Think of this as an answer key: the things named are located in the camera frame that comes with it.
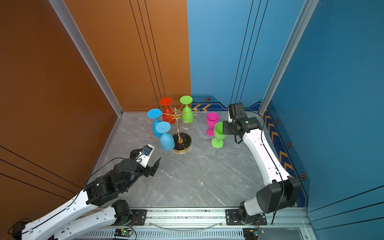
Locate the right green circuit board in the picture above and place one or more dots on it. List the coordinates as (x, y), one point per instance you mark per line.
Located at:
(252, 233)

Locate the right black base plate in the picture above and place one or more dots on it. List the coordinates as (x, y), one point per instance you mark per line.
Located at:
(233, 218)

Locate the magenta wine glass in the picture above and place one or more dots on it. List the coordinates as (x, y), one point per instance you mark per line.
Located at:
(212, 120)

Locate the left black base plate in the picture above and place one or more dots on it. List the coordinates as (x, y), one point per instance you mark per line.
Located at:
(137, 218)

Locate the aluminium corner post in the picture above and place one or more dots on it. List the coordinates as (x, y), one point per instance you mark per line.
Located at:
(74, 32)
(292, 43)

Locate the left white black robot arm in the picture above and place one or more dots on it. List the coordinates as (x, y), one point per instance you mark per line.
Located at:
(96, 206)

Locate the aluminium front rail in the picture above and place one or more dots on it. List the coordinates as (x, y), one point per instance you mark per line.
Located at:
(208, 223)

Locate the blue wine glass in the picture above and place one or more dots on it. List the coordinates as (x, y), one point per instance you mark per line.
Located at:
(154, 114)
(166, 140)

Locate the left green circuit board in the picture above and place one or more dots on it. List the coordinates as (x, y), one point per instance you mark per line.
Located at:
(124, 233)

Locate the green wine glass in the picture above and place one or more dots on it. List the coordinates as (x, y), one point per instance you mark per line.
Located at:
(187, 112)
(219, 136)

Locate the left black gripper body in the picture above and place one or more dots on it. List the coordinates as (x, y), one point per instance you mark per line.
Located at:
(142, 171)

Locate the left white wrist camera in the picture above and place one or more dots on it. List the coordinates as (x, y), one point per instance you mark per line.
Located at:
(144, 155)

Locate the red wine glass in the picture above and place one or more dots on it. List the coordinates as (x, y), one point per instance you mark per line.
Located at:
(168, 113)

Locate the gold wine glass rack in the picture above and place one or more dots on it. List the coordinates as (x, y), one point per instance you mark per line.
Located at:
(183, 141)

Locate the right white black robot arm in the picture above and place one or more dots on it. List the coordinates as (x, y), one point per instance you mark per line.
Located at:
(281, 190)

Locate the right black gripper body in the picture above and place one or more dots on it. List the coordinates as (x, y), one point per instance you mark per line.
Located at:
(228, 127)

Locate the green circuit board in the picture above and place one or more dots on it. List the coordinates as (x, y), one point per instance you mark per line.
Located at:
(124, 233)
(252, 233)

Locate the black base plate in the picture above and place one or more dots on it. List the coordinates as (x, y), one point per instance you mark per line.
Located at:
(233, 218)
(137, 218)

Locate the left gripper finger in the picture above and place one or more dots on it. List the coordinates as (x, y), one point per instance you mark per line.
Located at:
(155, 167)
(136, 154)

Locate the right aluminium corner post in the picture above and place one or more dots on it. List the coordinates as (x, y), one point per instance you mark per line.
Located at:
(292, 43)

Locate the left aluminium corner post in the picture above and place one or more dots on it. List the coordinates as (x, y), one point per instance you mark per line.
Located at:
(74, 32)

